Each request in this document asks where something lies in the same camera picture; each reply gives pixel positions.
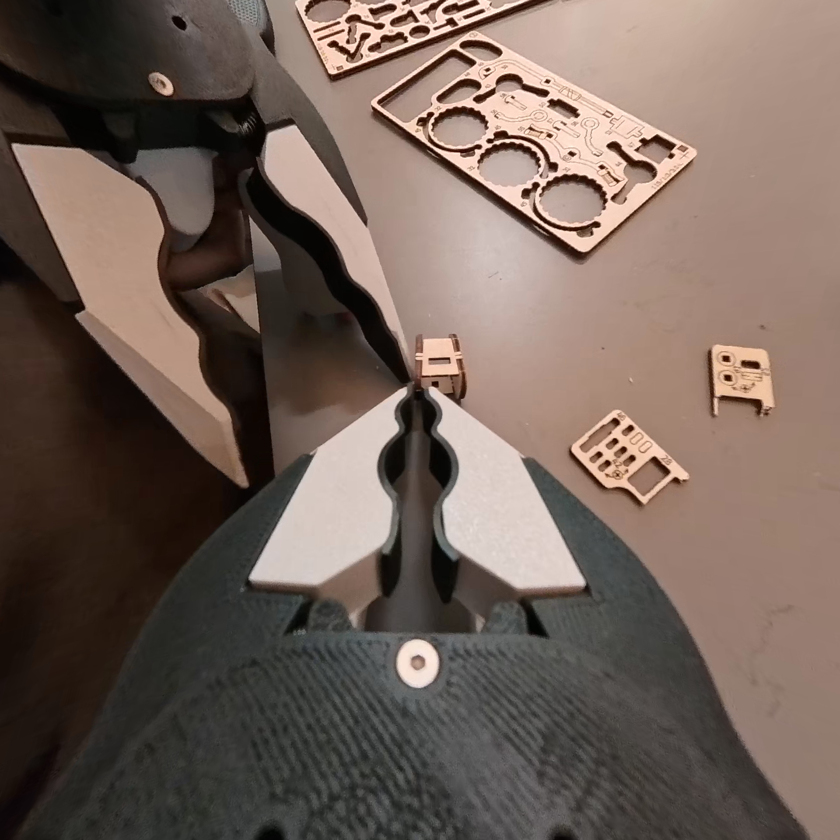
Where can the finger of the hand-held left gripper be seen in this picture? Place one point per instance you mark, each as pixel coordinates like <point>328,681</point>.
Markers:
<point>328,197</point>
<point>98,249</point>

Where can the person's brown clothing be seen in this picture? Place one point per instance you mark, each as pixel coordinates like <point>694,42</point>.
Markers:
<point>98,525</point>

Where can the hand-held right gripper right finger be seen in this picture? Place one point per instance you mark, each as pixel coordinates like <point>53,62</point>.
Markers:
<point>512,531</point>

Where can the small wooden piece round holes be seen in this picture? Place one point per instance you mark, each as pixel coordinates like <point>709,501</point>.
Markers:
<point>766,354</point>

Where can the person's left hand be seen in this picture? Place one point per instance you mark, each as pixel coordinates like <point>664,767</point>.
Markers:
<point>216,256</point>

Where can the long wooden parts sheet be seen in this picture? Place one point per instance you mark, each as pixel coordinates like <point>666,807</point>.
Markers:
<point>323,36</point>

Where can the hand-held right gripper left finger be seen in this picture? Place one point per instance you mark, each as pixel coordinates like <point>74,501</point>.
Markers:
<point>328,525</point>

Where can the grey desk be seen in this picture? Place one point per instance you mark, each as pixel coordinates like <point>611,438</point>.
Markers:
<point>722,590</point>

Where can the small wooden model assembly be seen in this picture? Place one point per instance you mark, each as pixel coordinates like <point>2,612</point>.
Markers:
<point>441,379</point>

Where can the wooden parts sheet gear cutouts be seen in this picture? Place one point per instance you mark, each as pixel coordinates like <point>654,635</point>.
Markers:
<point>613,200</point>

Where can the small wooden piece slotted grid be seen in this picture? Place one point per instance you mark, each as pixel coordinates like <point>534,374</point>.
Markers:
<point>669,463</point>

